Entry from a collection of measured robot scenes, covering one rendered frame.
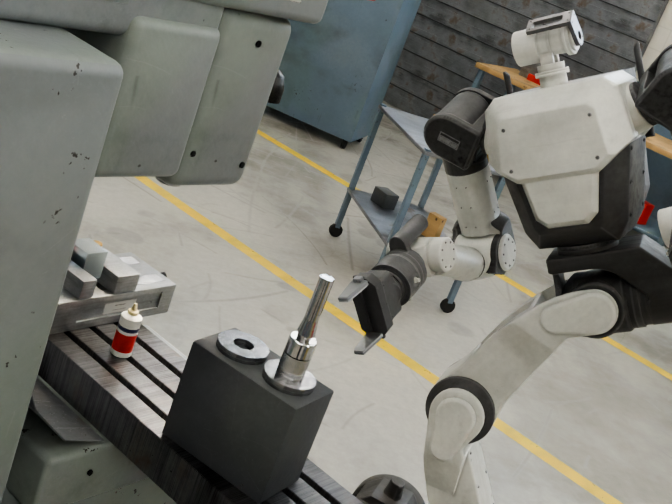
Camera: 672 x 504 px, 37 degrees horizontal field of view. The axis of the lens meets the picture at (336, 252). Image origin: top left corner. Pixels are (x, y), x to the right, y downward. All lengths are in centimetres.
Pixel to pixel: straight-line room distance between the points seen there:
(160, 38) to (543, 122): 72
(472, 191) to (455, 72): 805
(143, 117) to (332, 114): 637
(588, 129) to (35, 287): 98
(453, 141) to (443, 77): 817
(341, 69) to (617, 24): 278
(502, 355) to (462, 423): 16
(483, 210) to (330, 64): 586
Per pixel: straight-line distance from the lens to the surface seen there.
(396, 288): 177
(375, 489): 244
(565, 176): 186
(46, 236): 138
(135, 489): 199
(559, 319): 193
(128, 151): 155
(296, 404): 158
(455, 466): 208
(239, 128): 173
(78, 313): 196
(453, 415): 202
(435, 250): 183
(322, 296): 156
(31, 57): 125
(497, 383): 203
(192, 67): 157
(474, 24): 1002
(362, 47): 777
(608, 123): 183
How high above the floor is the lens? 186
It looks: 19 degrees down
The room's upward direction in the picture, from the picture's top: 21 degrees clockwise
